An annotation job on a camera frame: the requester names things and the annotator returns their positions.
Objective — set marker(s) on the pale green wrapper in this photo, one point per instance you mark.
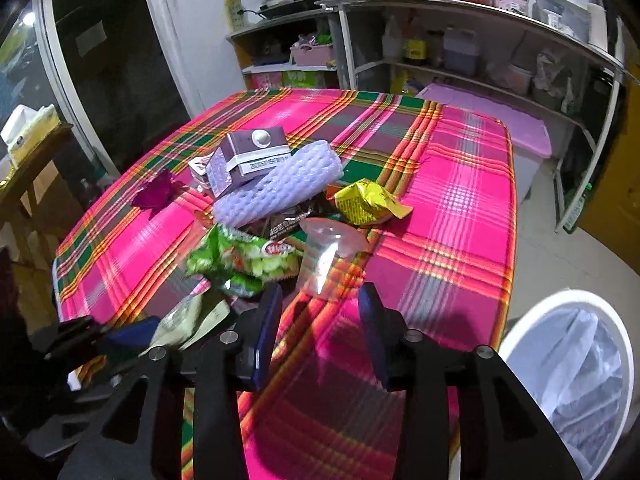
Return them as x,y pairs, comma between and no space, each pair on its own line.
200,317

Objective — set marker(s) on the clear plastic cup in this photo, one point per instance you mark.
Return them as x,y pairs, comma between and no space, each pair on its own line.
320,260

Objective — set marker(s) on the white cylindrical container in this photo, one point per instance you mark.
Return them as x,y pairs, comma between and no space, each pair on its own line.
597,25

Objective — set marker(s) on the white bin liner bag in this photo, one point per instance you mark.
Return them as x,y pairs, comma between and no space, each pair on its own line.
575,360

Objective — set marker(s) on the wooden side table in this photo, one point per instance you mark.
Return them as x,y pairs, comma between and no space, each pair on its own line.
35,170

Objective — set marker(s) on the crumpled plastic bags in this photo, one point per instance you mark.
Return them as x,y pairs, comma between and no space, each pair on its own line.
550,77

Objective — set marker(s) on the large metal shelf unit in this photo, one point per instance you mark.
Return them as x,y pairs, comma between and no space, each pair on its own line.
450,10

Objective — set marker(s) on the pink knife holder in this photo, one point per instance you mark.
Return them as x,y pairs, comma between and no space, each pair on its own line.
512,5

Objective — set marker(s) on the clear plastic bottle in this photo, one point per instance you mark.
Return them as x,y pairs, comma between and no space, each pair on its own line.
392,40

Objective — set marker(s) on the yellow oil bottle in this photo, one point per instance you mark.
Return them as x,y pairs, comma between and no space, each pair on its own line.
402,82

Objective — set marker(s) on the brown oil bottle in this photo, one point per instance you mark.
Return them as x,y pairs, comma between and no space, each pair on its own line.
415,42

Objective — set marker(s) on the small white red printed box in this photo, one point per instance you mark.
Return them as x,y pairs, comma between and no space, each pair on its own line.
220,172

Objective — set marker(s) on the green snack packet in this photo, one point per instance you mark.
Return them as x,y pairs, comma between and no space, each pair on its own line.
240,260

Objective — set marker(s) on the magenta wrapper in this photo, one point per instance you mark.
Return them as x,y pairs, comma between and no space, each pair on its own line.
152,192

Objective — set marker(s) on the green plastic bottle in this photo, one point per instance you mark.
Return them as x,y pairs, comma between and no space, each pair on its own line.
577,207

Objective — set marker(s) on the pink plaid tablecloth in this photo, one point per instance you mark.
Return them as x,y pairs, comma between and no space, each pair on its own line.
450,210

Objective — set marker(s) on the yellow wooden door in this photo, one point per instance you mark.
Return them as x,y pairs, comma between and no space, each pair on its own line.
610,220

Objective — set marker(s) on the white trash bin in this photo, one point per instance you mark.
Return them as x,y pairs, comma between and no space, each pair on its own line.
550,300

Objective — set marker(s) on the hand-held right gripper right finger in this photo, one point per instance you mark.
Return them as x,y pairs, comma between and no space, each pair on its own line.
372,335

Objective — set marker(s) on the white tissue box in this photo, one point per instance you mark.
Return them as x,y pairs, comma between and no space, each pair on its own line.
27,127

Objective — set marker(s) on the white foam net sleeve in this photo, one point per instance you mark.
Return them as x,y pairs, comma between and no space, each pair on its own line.
285,185

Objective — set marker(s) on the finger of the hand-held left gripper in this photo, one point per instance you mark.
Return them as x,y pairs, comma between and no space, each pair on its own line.
75,332
132,334

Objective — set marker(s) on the yellow snack wrapper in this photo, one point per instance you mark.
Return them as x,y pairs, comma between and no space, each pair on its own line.
367,200

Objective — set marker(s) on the colourful printed carton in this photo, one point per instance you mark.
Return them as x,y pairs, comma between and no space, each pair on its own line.
295,80

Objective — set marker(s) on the black induction cooker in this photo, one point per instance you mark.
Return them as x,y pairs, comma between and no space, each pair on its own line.
300,4

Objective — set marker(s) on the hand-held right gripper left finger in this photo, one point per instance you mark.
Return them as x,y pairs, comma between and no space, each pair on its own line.
267,330

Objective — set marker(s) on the purple drink carton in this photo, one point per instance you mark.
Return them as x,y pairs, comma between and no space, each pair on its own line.
250,147

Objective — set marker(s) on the small metal shelf unit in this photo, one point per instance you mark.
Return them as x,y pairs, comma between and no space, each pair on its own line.
280,25

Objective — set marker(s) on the clear plastic container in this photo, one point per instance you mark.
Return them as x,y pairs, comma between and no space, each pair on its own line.
560,12

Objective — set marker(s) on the pink plastic basket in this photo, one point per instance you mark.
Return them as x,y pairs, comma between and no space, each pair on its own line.
312,55

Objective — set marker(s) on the brown candy wrapper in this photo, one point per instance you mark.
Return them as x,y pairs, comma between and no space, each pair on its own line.
282,227

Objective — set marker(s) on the white plastic tub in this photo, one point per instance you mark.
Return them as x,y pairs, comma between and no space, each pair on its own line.
517,80

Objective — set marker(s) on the glass sliding door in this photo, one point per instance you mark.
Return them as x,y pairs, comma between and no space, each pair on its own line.
100,60

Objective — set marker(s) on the yellow power strip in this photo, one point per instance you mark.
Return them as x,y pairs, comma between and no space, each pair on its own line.
233,12

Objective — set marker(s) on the pink lidded storage box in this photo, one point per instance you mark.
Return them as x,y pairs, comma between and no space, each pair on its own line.
500,130

